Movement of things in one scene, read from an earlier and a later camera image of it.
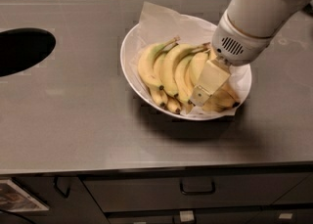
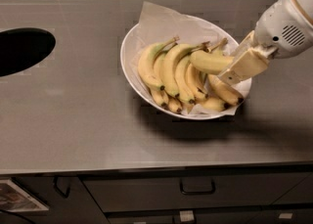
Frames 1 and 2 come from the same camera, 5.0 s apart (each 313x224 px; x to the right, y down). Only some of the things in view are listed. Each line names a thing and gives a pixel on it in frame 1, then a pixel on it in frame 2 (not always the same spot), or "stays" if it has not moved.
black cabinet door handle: [58, 188] stays
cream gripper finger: [212, 76] -> [249, 64]
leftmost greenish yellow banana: [146, 62] stays
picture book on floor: [14, 200] stays
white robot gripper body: [235, 44] -> [283, 24]
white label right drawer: [285, 215] stays
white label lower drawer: [186, 215] stays
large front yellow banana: [225, 98] -> [209, 63]
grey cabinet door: [67, 198] stays
